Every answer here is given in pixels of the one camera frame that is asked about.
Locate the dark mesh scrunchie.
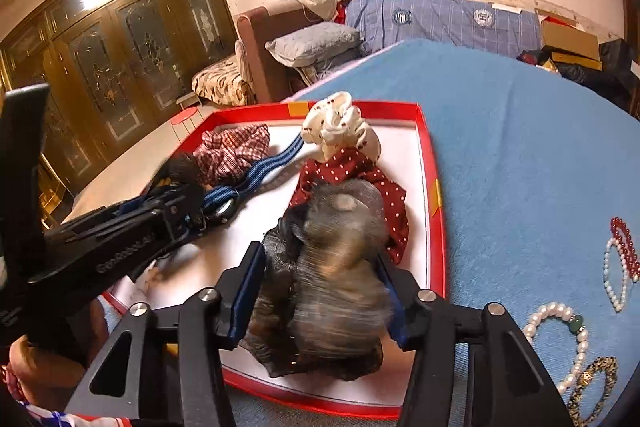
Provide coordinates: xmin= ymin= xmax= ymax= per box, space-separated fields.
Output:
xmin=239 ymin=180 xmax=393 ymax=380

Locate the checked pillow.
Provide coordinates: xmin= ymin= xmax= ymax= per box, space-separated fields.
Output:
xmin=297 ymin=47 xmax=371 ymax=83

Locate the red box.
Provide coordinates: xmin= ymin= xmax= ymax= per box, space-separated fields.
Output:
xmin=102 ymin=101 xmax=447 ymax=420

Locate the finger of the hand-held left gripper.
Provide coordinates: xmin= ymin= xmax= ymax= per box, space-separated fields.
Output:
xmin=147 ymin=181 xmax=203 ymax=210
xmin=170 ymin=207 xmax=208 ymax=240

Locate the red plaid scrunchie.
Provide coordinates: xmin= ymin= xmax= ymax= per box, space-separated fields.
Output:
xmin=192 ymin=123 xmax=272 ymax=185

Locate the wooden wardrobe with glass doors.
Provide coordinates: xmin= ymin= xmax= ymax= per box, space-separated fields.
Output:
xmin=0 ymin=0 xmax=238 ymax=228

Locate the blue striped strap watch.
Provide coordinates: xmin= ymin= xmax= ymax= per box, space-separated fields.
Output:
xmin=200 ymin=132 xmax=305 ymax=225

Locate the white cherry print scrunchie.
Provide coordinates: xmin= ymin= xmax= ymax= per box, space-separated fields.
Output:
xmin=301 ymin=90 xmax=383 ymax=163

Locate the white garment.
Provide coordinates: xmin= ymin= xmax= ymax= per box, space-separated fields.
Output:
xmin=292 ymin=0 xmax=346 ymax=20

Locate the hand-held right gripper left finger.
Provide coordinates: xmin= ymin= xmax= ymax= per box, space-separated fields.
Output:
xmin=65 ymin=241 xmax=266 ymax=427

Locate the floral seat cover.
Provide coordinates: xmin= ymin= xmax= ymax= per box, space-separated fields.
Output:
xmin=191 ymin=57 xmax=256 ymax=108

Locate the striped clothing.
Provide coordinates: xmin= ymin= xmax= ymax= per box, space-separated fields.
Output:
xmin=20 ymin=399 xmax=131 ymax=427

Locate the brown cardboard box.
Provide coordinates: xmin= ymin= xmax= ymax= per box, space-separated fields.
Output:
xmin=535 ymin=8 xmax=601 ymax=60

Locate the grey pillow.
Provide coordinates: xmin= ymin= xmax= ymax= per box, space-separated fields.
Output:
xmin=265 ymin=22 xmax=363 ymax=68

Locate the pearl bracelet with green bead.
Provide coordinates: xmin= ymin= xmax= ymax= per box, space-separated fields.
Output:
xmin=522 ymin=301 xmax=591 ymax=395

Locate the gold black patterned bracelet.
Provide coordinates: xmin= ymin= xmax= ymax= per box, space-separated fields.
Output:
xmin=567 ymin=356 xmax=620 ymax=427

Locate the black bag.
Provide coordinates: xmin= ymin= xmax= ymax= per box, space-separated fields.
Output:
xmin=597 ymin=38 xmax=640 ymax=78

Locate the purple plaid quilt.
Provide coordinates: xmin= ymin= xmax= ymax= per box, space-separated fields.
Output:
xmin=345 ymin=0 xmax=543 ymax=58

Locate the red round stool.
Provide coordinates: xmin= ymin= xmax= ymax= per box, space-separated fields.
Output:
xmin=170 ymin=104 xmax=203 ymax=143

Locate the pale bead bracelet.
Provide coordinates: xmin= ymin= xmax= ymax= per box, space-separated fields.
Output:
xmin=602 ymin=237 xmax=632 ymax=313

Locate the red bead bracelet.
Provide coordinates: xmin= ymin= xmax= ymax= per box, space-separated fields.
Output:
xmin=609 ymin=216 xmax=640 ymax=282

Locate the flat golden box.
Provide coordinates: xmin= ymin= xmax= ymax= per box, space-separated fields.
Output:
xmin=550 ymin=52 xmax=603 ymax=70

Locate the black fuzzy hair tie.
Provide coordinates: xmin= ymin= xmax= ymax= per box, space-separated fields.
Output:
xmin=162 ymin=156 xmax=201 ymax=185

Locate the person's left forearm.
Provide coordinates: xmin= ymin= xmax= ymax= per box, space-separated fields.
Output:
xmin=7 ymin=297 xmax=108 ymax=408

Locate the red polka dot scrunchie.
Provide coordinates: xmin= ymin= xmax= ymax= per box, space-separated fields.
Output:
xmin=289 ymin=147 xmax=410 ymax=265

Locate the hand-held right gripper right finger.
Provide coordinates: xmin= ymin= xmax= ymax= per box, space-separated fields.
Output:
xmin=380 ymin=257 xmax=576 ymax=427

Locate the brown armchair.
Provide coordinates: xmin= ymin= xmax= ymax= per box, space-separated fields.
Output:
xmin=192 ymin=0 xmax=321 ymax=108

